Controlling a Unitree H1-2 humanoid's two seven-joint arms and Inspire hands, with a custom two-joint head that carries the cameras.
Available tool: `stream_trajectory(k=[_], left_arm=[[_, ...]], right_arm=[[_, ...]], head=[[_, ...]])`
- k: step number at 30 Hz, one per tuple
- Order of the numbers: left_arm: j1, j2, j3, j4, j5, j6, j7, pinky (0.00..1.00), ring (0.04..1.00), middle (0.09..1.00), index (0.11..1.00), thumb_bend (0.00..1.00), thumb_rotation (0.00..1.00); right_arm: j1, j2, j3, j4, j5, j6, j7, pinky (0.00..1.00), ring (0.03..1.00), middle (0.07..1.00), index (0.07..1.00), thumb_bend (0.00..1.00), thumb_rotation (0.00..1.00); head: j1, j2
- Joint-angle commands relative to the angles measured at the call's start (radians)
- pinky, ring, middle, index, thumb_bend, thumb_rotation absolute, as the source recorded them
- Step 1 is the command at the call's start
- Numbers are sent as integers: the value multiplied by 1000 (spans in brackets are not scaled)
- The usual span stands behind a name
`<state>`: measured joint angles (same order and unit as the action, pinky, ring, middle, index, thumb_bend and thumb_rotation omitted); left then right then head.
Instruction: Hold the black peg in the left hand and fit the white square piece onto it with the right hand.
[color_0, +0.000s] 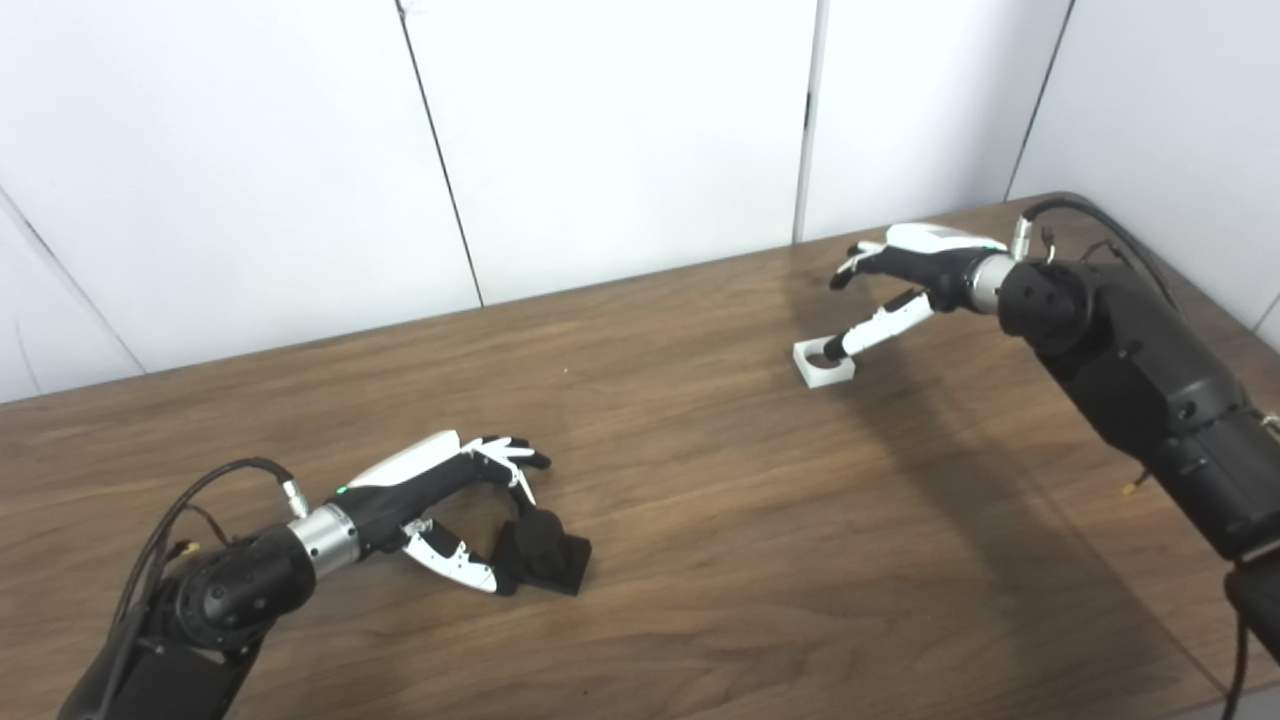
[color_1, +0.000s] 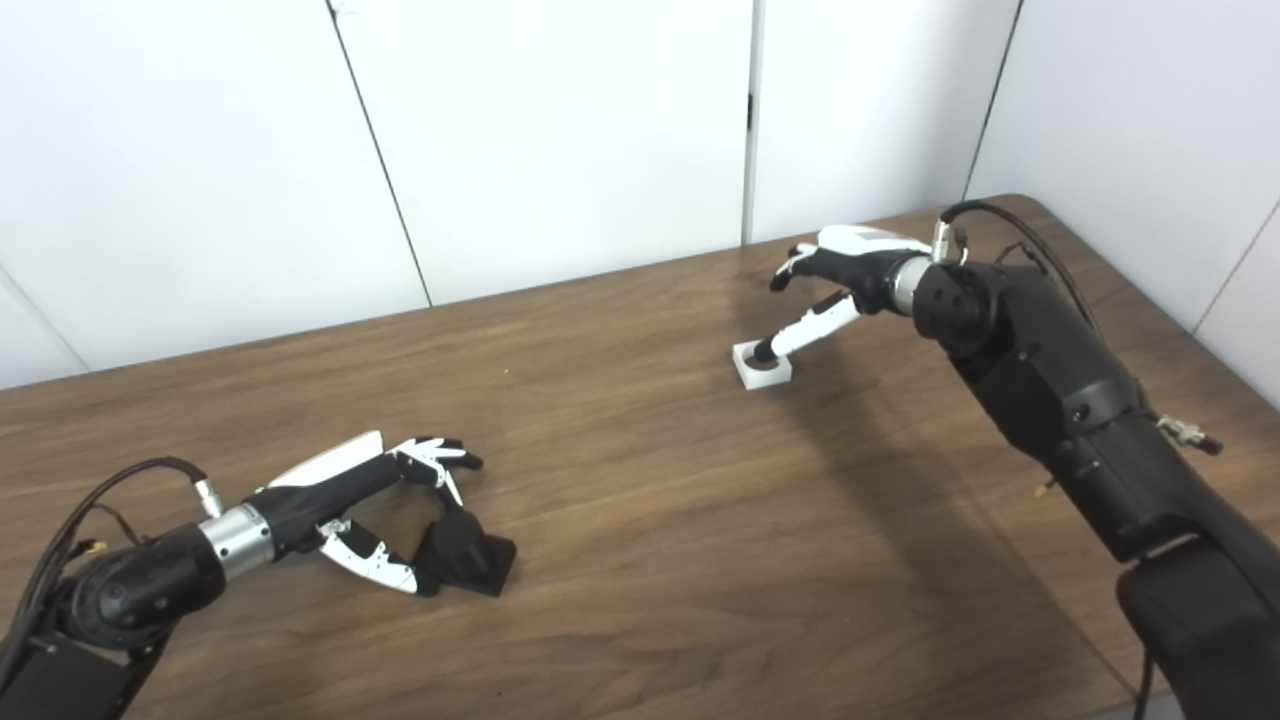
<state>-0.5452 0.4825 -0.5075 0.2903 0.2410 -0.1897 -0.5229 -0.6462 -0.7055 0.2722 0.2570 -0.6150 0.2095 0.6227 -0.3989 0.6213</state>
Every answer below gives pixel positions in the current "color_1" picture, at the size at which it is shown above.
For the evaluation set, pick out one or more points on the white square piece with hole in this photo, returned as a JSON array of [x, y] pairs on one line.
[[765, 378]]

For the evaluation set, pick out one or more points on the black peg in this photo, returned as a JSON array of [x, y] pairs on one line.
[[465, 555]]

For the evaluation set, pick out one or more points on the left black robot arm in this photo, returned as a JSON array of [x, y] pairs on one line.
[[130, 590]]

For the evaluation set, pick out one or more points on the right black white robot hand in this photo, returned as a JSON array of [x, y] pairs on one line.
[[860, 265]]

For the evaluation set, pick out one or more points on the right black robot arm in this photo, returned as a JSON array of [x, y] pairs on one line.
[[1080, 400]]

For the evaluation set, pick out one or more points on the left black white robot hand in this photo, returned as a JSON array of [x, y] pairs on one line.
[[320, 490]]

